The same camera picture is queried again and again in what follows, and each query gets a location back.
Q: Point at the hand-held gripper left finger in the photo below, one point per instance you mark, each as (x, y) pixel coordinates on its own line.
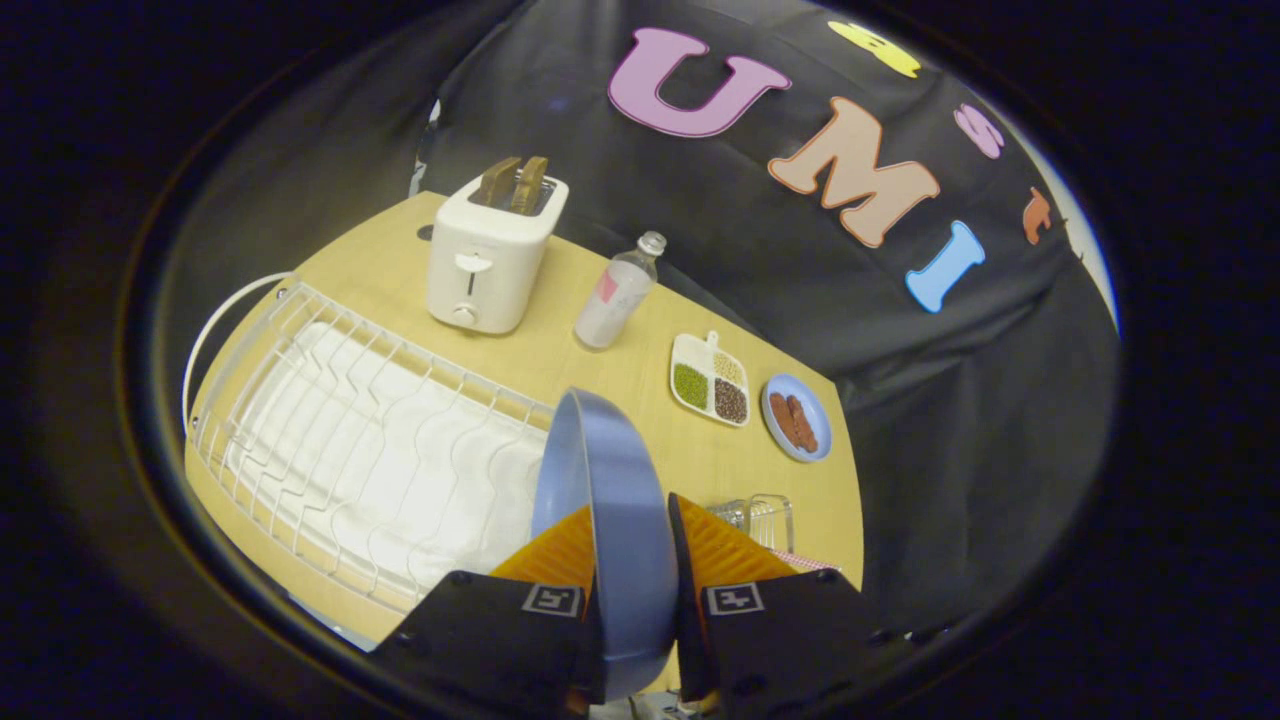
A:
(500, 630)

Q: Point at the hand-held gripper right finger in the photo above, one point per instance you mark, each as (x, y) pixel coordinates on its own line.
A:
(780, 640)

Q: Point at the small blue plate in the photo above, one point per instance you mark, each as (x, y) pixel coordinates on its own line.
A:
(797, 417)

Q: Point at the white divided bean dish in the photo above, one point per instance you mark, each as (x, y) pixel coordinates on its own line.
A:
(711, 382)

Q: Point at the red checkered cloth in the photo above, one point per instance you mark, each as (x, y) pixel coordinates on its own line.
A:
(805, 560)

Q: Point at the brown sausages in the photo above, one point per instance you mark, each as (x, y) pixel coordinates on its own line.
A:
(793, 422)

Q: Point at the clear plastic bottle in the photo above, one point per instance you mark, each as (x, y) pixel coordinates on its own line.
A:
(616, 295)

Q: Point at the white toaster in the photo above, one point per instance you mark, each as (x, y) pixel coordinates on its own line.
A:
(487, 255)

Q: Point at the black backdrop cloth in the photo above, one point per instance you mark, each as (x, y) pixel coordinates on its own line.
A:
(800, 250)

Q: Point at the brown toast slice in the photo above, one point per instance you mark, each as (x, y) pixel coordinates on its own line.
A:
(529, 184)
(497, 180)

